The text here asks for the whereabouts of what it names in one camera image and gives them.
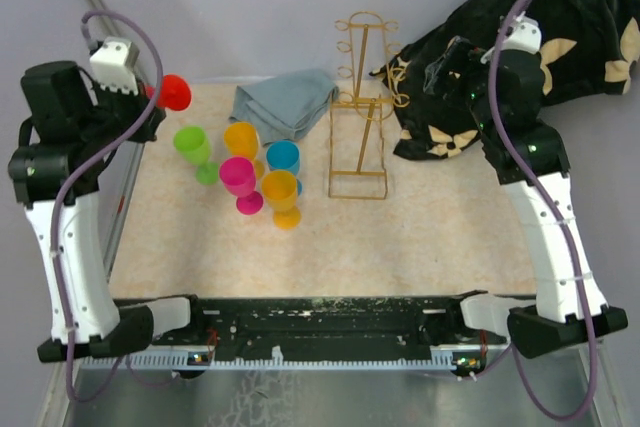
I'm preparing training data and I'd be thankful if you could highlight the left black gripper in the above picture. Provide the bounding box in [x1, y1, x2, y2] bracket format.
[79, 72, 167, 150]

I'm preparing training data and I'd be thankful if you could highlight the red plastic wine glass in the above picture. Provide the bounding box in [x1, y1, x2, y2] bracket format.
[155, 74, 192, 112]

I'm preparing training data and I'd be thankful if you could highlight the green plastic wine glass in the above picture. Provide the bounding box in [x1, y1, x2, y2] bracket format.
[173, 126, 219, 185]

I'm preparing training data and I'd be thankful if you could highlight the orange plastic wine glass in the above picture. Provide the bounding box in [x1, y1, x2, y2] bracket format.
[223, 122, 265, 180]
[261, 170, 301, 230]

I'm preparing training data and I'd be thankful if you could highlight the pink plastic wine glass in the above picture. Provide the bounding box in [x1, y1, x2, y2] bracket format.
[219, 156, 264, 216]

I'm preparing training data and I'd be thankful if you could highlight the blue plastic wine glass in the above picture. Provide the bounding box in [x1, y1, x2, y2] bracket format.
[266, 140, 303, 194]

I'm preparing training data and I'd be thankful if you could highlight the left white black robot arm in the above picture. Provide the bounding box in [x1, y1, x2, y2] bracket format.
[8, 60, 208, 363]

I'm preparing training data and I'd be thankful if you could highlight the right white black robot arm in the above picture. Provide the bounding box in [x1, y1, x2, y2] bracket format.
[423, 36, 628, 359]

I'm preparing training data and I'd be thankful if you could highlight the black floral blanket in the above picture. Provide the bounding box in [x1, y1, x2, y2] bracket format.
[371, 0, 639, 161]

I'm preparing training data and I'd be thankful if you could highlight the grey folded cloth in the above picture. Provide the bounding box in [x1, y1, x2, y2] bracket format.
[229, 69, 338, 146]

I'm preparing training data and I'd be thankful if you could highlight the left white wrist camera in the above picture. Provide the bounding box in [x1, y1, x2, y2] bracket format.
[89, 37, 139, 95]

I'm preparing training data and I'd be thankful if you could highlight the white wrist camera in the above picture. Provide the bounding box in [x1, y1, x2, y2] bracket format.
[89, 37, 139, 95]
[500, 13, 542, 54]

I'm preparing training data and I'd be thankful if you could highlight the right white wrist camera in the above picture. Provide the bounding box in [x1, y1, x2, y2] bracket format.
[500, 13, 542, 54]

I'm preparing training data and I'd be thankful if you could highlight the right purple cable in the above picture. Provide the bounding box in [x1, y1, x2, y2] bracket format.
[487, 0, 599, 421]

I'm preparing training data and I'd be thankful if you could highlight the purple cable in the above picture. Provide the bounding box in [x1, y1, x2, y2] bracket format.
[487, 0, 599, 421]
[49, 10, 174, 404]

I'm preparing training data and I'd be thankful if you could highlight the gold wire glass rack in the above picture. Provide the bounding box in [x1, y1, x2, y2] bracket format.
[328, 10, 410, 200]

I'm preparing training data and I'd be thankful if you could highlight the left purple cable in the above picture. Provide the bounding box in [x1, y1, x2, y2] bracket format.
[49, 10, 174, 404]

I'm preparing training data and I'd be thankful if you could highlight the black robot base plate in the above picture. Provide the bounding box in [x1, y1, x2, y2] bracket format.
[154, 295, 506, 362]

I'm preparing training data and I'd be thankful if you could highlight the white slotted cable duct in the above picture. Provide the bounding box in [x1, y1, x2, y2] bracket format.
[79, 346, 484, 371]

